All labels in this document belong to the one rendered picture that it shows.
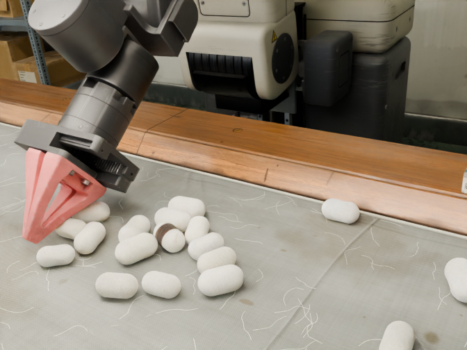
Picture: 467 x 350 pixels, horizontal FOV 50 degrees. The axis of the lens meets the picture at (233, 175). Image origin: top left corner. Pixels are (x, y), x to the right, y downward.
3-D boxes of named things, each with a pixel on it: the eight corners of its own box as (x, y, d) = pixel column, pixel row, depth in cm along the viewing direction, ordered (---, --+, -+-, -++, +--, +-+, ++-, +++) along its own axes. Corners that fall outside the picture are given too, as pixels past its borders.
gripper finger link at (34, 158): (35, 243, 39) (92, 139, 41) (-18, 220, 42) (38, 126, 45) (90, 268, 44) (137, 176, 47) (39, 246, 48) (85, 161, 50)
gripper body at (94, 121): (89, 155, 41) (130, 80, 43) (14, 134, 46) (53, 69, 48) (133, 187, 46) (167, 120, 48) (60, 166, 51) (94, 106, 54)
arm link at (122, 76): (173, 67, 51) (132, 61, 54) (136, 20, 45) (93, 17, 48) (143, 123, 49) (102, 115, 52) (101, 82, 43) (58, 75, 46)
